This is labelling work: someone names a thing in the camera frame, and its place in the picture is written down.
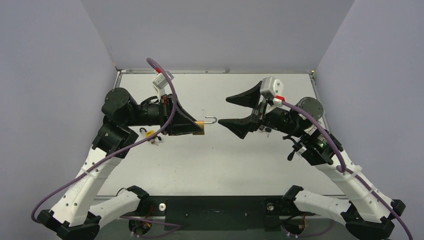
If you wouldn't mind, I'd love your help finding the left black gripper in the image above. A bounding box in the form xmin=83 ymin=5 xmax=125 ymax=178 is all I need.
xmin=125 ymin=93 xmax=204 ymax=135

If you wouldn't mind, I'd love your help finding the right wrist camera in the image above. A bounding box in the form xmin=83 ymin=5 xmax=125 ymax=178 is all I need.
xmin=259 ymin=76 xmax=285 ymax=114

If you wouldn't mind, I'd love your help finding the orange black padlock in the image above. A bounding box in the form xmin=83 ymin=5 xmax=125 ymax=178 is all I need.
xmin=258 ymin=126 xmax=272 ymax=134

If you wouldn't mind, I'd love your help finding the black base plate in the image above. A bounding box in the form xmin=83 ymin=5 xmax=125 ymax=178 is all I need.
xmin=128 ymin=195 xmax=303 ymax=232

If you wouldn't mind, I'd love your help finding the small brass padlock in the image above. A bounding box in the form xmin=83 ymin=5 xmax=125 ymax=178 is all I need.
xmin=193 ymin=115 xmax=218 ymax=136

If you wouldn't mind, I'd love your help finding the yellow padlock with keys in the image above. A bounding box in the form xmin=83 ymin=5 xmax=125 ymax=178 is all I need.
xmin=139 ymin=127 xmax=163 ymax=146

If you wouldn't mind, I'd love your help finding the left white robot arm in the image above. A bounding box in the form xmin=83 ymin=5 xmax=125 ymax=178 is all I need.
xmin=37 ymin=87 xmax=203 ymax=240

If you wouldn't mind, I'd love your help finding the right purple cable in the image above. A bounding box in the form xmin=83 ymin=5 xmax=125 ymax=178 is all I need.
xmin=281 ymin=100 xmax=414 ymax=240

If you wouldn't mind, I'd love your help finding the purple cable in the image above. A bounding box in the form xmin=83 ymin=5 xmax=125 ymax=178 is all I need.
xmin=281 ymin=100 xmax=414 ymax=240
xmin=30 ymin=57 xmax=183 ymax=239

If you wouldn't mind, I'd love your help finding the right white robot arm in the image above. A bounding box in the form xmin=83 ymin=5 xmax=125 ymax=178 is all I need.
xmin=218 ymin=77 xmax=406 ymax=240

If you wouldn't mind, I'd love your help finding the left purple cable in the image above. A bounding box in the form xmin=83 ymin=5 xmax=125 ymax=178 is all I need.
xmin=30 ymin=57 xmax=183 ymax=239

